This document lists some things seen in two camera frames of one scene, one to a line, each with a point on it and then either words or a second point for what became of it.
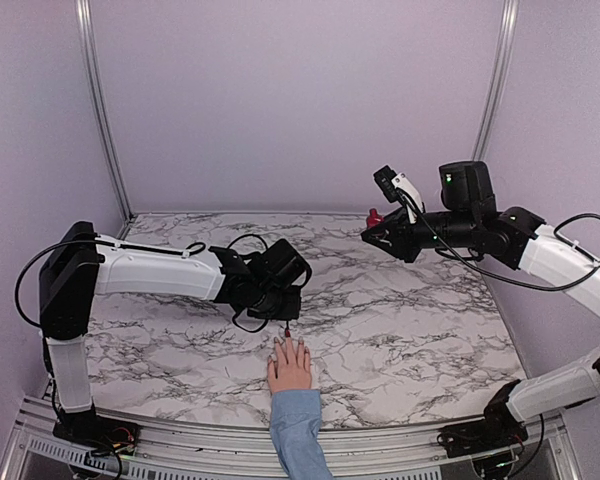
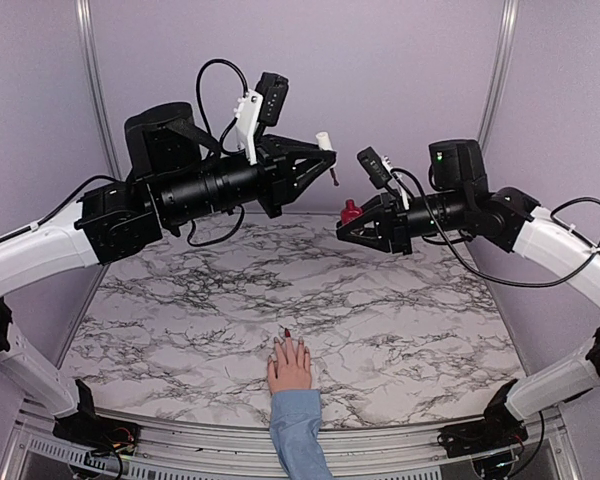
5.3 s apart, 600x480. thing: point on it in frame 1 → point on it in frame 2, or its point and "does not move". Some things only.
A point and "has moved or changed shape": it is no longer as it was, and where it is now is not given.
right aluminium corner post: (510, 17) does not move
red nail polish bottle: (373, 219) has moved or changed shape
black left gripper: (290, 312) → (277, 156)
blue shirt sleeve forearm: (295, 423) does not move
